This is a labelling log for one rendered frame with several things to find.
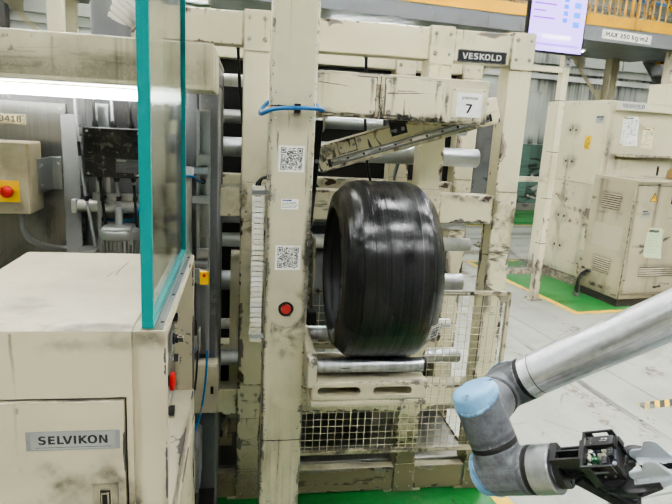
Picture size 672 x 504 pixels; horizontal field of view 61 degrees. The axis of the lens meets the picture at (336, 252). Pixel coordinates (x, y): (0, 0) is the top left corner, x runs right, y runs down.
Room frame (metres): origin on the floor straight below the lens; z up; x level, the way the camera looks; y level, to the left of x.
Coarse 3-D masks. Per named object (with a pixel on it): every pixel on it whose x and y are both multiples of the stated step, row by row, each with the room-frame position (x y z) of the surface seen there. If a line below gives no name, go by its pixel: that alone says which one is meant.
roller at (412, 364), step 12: (324, 360) 1.61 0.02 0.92; (336, 360) 1.62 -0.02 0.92; (348, 360) 1.62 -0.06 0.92; (360, 360) 1.63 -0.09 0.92; (372, 360) 1.63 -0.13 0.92; (384, 360) 1.64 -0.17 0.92; (396, 360) 1.64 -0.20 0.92; (408, 360) 1.65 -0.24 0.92; (420, 360) 1.66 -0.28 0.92; (324, 372) 1.60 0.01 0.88; (336, 372) 1.61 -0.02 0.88; (348, 372) 1.62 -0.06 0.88; (360, 372) 1.63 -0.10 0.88
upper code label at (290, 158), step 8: (280, 152) 1.65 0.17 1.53; (288, 152) 1.65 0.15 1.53; (296, 152) 1.66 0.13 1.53; (304, 152) 1.66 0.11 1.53; (280, 160) 1.65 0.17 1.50; (288, 160) 1.65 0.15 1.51; (296, 160) 1.66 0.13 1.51; (304, 160) 1.66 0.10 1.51; (280, 168) 1.65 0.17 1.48; (288, 168) 1.65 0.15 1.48; (296, 168) 1.66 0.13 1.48
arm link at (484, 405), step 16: (464, 384) 1.07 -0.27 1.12; (480, 384) 1.04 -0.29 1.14; (496, 384) 1.04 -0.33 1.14; (464, 400) 1.01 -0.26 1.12; (480, 400) 0.99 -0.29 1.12; (496, 400) 1.00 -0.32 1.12; (512, 400) 1.05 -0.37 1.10; (464, 416) 1.00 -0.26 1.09; (480, 416) 0.99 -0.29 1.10; (496, 416) 0.99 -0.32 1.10; (480, 432) 0.98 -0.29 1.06; (496, 432) 0.98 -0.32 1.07; (512, 432) 1.00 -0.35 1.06; (480, 448) 0.98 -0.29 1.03; (496, 448) 0.97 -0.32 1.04
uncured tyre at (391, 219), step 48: (336, 192) 1.79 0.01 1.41; (384, 192) 1.68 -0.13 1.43; (336, 240) 2.02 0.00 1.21; (384, 240) 1.54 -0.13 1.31; (432, 240) 1.57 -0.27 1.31; (336, 288) 1.99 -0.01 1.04; (384, 288) 1.50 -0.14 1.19; (432, 288) 1.53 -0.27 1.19; (336, 336) 1.63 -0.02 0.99; (384, 336) 1.54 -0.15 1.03
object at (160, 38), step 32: (160, 0) 1.06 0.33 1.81; (160, 32) 1.06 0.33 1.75; (160, 64) 1.05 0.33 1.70; (160, 96) 1.05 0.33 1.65; (160, 128) 1.04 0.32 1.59; (160, 160) 1.04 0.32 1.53; (160, 192) 1.03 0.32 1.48; (160, 224) 1.03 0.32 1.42; (160, 256) 1.02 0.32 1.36; (160, 288) 1.02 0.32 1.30
